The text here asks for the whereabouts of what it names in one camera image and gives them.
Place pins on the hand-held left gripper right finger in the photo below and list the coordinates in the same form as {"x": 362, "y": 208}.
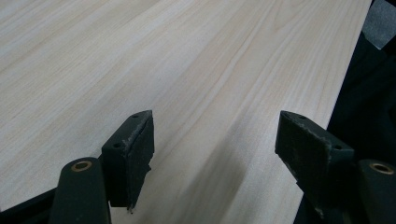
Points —
{"x": 308, "y": 155}

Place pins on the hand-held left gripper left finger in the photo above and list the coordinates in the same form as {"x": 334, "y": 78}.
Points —
{"x": 129, "y": 158}

